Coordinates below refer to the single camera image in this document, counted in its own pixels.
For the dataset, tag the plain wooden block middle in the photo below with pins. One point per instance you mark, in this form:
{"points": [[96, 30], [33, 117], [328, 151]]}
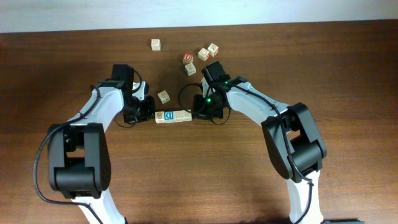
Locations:
{"points": [[163, 96]]}

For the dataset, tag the wooden block beside top right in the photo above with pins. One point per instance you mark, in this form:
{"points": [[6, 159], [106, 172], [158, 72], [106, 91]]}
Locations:
{"points": [[203, 54]]}

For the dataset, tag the red U wooden block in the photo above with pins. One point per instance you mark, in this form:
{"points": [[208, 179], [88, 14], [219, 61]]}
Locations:
{"points": [[187, 58]]}

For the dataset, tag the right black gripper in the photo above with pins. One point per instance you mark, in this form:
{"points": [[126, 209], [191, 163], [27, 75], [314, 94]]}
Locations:
{"points": [[204, 115]]}

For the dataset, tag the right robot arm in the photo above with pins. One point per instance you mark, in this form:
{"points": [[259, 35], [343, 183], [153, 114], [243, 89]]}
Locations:
{"points": [[293, 141]]}

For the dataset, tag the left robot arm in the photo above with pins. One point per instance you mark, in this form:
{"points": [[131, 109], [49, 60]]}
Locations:
{"points": [[78, 157]]}

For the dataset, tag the wooden block red drawing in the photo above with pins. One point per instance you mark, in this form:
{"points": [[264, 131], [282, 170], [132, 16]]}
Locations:
{"points": [[159, 117]]}

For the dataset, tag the blue D wooden block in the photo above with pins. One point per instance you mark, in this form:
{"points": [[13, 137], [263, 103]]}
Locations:
{"points": [[169, 116]]}

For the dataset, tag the plain wooden block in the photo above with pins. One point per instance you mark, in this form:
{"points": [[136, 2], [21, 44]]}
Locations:
{"points": [[155, 44], [163, 96]]}

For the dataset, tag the wooden block red picture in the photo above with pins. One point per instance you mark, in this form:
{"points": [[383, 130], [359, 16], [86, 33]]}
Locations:
{"points": [[187, 116]]}

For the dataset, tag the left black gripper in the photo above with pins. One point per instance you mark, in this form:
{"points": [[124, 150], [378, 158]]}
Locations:
{"points": [[148, 114]]}

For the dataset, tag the red E wooden block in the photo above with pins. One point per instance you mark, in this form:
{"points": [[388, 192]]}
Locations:
{"points": [[178, 116]]}

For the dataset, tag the plain wooden block far left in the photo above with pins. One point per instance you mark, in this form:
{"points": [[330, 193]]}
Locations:
{"points": [[155, 44]]}

